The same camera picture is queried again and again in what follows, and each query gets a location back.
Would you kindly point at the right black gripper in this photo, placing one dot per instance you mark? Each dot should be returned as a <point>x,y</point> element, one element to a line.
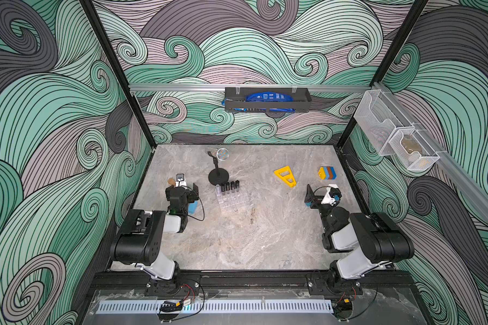
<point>314,201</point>

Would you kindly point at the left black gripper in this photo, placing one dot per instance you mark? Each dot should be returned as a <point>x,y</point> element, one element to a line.
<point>193,195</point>

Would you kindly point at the clear acrylic lipstick organizer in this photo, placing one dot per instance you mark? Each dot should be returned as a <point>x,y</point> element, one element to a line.
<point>234,201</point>

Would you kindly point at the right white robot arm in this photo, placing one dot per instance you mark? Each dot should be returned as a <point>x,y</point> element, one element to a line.
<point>370,242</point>

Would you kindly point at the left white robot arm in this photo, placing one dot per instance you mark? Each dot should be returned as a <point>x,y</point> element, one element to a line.
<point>138,241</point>

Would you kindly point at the blue rectangular block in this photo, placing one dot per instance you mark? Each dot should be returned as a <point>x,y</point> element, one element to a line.
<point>192,207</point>

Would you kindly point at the multicolour block stack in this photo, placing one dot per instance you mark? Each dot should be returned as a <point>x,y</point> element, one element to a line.
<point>327,173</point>

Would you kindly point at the yellow triangle toy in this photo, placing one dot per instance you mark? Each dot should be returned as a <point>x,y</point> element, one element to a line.
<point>286,175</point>

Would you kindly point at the blue item in tray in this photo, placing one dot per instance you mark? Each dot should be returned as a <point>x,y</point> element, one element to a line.
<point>268,97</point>

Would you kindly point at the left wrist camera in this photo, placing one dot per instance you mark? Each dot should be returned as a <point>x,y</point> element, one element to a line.
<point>181,180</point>

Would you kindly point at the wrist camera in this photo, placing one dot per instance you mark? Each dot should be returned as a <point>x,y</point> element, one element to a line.
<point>181,180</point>
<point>332,195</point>

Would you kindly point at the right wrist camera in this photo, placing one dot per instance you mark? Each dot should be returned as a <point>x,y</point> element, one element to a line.
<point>332,195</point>

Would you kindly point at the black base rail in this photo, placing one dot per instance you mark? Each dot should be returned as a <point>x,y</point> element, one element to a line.
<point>191,283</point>

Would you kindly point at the black wall tray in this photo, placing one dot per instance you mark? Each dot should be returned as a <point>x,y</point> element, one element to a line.
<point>234,100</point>

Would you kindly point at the clear wall bin large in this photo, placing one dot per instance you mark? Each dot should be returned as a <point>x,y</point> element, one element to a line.
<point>377,121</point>

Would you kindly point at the clear wall bin small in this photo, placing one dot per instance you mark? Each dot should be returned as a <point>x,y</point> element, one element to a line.
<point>414,156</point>

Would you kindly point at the white slotted cable duct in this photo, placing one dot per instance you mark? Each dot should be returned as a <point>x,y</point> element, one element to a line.
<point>222,306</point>

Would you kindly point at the aluminium rail back wall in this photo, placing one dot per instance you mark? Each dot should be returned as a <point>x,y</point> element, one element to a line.
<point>210,87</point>

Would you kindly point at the aluminium rail wall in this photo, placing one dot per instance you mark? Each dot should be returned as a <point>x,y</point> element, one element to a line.
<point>471,191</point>
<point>210,87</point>

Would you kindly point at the aluminium rail right wall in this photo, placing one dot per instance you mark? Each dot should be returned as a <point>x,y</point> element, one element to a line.
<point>471,191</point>

